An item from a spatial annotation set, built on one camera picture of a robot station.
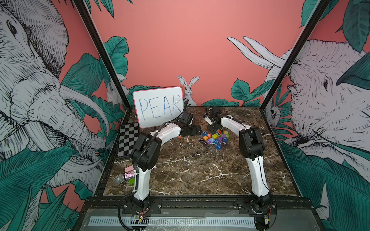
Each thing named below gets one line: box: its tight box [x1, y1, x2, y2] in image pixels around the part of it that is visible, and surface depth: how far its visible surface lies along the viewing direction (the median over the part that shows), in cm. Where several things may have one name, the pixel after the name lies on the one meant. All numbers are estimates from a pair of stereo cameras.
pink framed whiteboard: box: [132, 86, 185, 129], surface depth 103 cm
